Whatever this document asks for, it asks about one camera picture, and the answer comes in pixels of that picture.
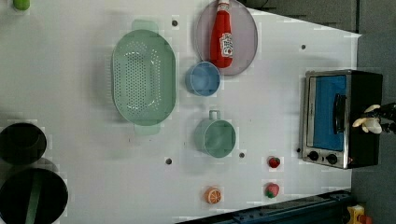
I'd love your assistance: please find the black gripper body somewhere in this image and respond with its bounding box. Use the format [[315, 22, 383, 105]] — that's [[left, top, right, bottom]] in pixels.
[[388, 104, 396, 133]]

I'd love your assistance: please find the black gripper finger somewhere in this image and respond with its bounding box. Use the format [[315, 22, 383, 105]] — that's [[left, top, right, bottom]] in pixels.
[[381, 123, 396, 133], [375, 105, 393, 119]]

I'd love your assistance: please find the peeled yellow toy banana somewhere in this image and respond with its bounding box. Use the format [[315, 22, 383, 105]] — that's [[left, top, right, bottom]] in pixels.
[[352, 105, 382, 134]]

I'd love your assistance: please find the black toaster oven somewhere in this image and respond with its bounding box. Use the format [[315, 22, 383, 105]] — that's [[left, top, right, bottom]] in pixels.
[[301, 70, 383, 169]]

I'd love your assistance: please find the small red toy strawberry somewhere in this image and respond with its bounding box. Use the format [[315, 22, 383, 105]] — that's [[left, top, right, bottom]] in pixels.
[[268, 157, 280, 168]]

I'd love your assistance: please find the large red toy strawberry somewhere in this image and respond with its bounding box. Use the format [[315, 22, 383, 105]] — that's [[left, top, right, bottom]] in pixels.
[[264, 183, 280, 198]]

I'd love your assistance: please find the grey round plate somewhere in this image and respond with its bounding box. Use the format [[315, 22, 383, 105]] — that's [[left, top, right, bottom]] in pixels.
[[194, 0, 258, 76]]

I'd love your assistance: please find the green mug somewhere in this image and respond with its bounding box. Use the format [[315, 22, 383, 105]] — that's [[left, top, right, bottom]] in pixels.
[[194, 110, 236, 159]]

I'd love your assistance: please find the red ketchup bottle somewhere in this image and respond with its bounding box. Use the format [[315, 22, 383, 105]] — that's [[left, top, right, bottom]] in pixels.
[[210, 0, 233, 68]]

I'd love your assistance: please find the blue bowl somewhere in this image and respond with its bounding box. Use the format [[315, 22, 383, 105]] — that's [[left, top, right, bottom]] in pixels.
[[185, 62, 220, 97]]

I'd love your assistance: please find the orange slice toy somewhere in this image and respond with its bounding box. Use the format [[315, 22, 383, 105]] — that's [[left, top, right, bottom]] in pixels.
[[204, 187, 222, 204]]

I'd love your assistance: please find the green oval colander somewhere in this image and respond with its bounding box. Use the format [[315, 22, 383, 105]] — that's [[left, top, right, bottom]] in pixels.
[[111, 20, 177, 135]]

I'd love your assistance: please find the green spatula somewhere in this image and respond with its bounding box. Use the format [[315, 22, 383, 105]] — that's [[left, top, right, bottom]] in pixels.
[[24, 174, 42, 224]]

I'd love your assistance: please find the small black cup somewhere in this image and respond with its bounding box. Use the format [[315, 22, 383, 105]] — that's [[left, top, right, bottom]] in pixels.
[[0, 122, 47, 165]]

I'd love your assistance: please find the large black cup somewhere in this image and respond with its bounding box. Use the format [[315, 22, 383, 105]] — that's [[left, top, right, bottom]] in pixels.
[[0, 168, 68, 224]]

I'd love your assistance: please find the lime green cylinder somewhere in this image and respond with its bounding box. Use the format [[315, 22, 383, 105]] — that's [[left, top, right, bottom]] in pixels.
[[13, 0, 31, 11]]

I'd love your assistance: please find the blue metal frame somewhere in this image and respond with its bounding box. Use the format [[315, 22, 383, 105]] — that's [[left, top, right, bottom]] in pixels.
[[178, 190, 356, 224]]

